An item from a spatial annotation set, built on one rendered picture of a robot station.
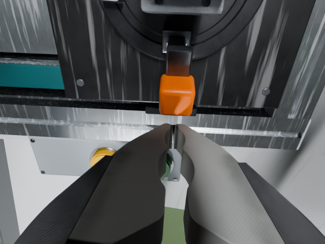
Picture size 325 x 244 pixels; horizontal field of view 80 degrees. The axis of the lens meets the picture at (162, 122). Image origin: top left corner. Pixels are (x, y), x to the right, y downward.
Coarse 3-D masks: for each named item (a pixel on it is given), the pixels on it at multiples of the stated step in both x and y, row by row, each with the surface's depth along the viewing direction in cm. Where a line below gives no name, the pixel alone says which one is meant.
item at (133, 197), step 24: (144, 144) 10; (168, 144) 12; (120, 168) 8; (144, 168) 8; (96, 192) 7; (120, 192) 7; (144, 192) 7; (96, 216) 6; (120, 216) 6; (144, 216) 6; (72, 240) 6; (96, 240) 6; (120, 240) 6; (144, 240) 6
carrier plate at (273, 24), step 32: (64, 0) 18; (96, 0) 18; (288, 0) 17; (64, 32) 19; (96, 32) 19; (256, 32) 18; (288, 32) 18; (64, 64) 20; (96, 64) 20; (128, 64) 20; (160, 64) 20; (192, 64) 20; (224, 64) 20; (256, 64) 20; (288, 64) 20; (96, 96) 22; (128, 96) 22; (224, 96) 21; (256, 96) 21
